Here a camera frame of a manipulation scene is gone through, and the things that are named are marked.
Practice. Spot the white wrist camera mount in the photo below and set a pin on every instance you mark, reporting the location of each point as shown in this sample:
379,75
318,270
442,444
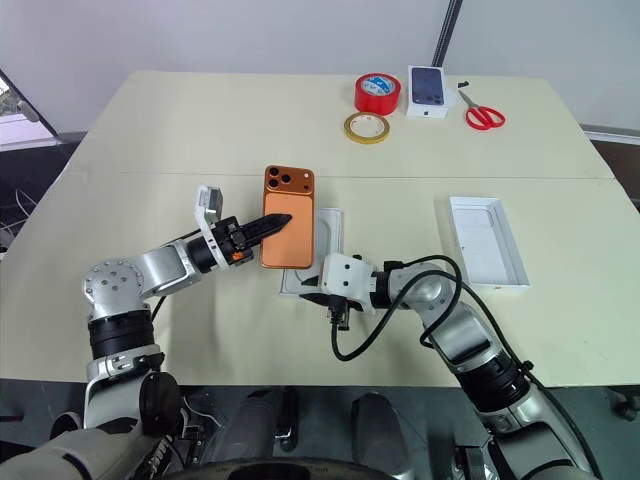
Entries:
206,209
347,277

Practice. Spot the window frame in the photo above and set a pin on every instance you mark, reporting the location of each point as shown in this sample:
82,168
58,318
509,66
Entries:
25,100

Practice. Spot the orange smartphone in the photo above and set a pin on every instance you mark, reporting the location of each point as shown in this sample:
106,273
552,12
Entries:
289,235

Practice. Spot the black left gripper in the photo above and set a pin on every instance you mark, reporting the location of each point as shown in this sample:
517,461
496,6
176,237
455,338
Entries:
231,244

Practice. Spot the black caster wheel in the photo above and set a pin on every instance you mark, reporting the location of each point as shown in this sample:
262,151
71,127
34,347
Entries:
627,402

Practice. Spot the small black clip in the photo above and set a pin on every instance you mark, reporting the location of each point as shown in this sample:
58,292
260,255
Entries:
463,82

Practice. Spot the yellow tape roll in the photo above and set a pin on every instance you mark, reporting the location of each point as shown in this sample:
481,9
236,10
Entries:
352,131

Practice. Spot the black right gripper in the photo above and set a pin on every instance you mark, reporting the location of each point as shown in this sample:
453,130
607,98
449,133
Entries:
345,303

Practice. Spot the white phone box lid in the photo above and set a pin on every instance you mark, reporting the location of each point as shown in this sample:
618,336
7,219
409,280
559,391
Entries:
327,235

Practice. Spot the phone box with blue print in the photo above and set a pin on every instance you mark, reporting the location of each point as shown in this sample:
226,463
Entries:
427,92

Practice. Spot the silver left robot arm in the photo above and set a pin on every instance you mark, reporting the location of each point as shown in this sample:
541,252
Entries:
150,270

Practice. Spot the red tape roll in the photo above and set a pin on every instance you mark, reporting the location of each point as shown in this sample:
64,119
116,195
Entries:
377,97

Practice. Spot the black background pole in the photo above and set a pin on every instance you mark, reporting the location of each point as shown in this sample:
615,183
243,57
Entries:
445,35

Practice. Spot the white phone box tray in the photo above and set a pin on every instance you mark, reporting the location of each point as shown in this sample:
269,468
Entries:
487,242

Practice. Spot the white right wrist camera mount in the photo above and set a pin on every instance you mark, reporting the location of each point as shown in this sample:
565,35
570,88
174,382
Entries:
347,277

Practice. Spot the grey robot torso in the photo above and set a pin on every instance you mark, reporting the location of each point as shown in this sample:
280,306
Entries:
75,457

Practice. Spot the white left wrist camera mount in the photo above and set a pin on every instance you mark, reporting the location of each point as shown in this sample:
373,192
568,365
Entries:
206,209

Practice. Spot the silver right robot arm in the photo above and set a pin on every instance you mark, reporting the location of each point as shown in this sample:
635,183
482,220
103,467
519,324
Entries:
450,320

